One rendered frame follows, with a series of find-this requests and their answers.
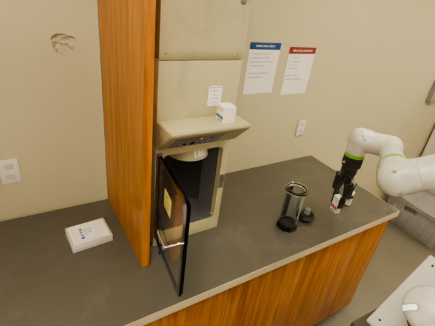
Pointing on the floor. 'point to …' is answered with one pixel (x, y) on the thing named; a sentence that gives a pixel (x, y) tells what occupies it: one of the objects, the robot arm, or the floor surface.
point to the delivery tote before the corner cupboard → (416, 216)
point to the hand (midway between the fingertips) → (338, 200)
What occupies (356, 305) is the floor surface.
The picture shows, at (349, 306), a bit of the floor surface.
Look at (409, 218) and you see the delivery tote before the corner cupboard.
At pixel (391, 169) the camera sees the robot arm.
